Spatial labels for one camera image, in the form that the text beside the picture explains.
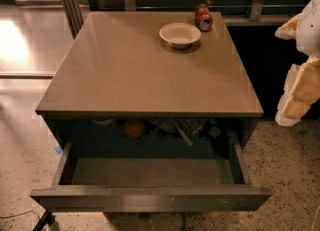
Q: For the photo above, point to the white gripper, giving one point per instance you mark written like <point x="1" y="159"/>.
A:
<point x="309" y="31"/>

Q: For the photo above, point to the grey top drawer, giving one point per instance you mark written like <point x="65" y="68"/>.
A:
<point x="109" y="173"/>

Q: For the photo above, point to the orange fruit in drawer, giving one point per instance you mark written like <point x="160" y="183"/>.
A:
<point x="134" y="128"/>

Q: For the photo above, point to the grey drawer cabinet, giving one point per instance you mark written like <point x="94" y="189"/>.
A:
<point x="119" y="67"/>

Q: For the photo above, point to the metal counter shelf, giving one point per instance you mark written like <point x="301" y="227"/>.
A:
<point x="263" y="20"/>

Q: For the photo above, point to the red soda can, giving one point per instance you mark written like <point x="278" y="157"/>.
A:
<point x="203" y="18"/>

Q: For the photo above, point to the white bowl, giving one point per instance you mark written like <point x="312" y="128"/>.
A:
<point x="180" y="35"/>

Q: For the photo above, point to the blue tape piece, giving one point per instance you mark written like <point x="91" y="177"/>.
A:
<point x="59" y="150"/>

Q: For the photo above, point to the metal frame post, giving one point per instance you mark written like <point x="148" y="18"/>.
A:
<point x="73" y="15"/>

